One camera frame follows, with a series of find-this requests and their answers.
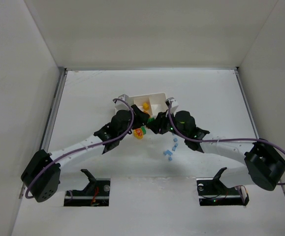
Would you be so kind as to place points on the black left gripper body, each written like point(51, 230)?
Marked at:
point(137, 117)

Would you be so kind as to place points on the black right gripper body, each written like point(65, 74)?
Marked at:
point(162, 122)

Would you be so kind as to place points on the green yellow lego stack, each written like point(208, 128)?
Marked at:
point(150, 120)

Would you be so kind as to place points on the green yellow lego block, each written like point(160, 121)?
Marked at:
point(146, 108)

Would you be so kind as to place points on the yellow oval printed lego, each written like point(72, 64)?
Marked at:
point(139, 133)

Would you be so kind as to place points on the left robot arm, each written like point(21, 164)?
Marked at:
point(43, 174)

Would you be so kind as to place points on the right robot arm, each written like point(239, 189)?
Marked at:
point(262, 165)

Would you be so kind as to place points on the white three-compartment container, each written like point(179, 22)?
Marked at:
point(156, 102)

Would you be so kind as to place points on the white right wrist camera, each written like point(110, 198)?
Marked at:
point(173, 104)

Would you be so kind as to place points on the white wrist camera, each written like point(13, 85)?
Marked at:
point(173, 104)
point(123, 97)

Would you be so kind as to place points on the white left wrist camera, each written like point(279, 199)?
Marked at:
point(123, 97)

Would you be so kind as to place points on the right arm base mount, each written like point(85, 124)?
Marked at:
point(212, 192)

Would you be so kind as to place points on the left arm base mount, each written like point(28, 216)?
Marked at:
point(95, 193)

